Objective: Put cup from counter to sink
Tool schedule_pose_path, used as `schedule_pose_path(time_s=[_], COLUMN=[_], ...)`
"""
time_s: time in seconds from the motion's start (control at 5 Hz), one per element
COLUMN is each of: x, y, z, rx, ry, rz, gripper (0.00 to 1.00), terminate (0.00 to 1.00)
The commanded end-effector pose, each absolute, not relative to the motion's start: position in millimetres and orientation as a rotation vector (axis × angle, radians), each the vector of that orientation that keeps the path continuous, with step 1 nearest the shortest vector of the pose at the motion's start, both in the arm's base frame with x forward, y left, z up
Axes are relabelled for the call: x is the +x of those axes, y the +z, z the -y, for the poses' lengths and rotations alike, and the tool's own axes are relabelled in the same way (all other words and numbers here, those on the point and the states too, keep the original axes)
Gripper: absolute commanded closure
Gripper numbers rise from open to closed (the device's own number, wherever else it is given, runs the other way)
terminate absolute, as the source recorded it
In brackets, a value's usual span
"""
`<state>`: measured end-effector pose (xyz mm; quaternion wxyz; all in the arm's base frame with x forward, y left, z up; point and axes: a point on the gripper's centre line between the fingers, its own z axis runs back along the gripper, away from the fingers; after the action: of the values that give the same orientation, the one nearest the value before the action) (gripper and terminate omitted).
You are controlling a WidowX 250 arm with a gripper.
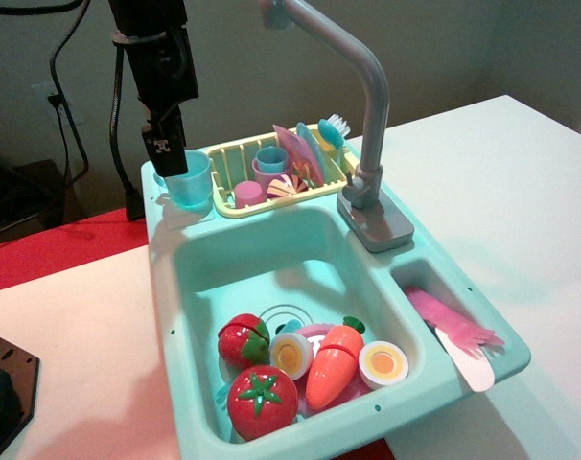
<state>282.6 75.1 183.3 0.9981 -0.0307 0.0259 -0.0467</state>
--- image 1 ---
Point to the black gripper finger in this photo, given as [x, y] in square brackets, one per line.
[163, 136]

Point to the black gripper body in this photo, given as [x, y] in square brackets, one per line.
[154, 36]

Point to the translucent blue cup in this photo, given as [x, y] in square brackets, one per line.
[193, 188]

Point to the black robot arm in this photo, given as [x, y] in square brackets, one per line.
[153, 35]

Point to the pink cup in rack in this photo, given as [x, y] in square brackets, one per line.
[248, 193]

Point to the purple cup in rack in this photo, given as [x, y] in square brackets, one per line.
[264, 178]

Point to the blue cup in rack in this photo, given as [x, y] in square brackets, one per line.
[272, 159]

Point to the teal toy sink unit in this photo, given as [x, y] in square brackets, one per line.
[302, 262]

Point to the pink plate in sink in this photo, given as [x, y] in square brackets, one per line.
[314, 333]

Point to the yellow dish rack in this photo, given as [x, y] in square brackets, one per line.
[231, 163]

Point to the striped toy shell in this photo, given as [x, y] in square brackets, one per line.
[286, 185]

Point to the blue plate in rack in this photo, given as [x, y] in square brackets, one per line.
[317, 152]

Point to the pink plate in rack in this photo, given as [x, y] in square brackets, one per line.
[301, 155]

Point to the blue dish brush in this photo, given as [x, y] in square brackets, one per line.
[334, 130]

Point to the red cloth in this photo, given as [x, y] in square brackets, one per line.
[67, 246]

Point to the red toy strawberry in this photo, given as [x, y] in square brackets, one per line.
[244, 341]

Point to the grey toy faucet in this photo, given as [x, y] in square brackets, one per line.
[373, 216]

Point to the left toy egg half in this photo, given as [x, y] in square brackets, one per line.
[291, 353]

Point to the toy egg half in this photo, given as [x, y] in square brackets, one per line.
[291, 353]
[382, 363]

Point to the red toy tomato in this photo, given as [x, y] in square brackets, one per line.
[261, 399]

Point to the orange toy carrot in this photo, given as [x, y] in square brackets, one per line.
[335, 363]

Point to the right toy egg half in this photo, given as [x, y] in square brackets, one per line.
[382, 363]

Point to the pink toy fork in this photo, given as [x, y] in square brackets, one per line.
[463, 332]

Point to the white toy knife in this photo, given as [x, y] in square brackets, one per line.
[473, 366]

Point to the white wall outlet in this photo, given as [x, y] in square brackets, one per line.
[49, 98]

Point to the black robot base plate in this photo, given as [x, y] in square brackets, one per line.
[18, 387]

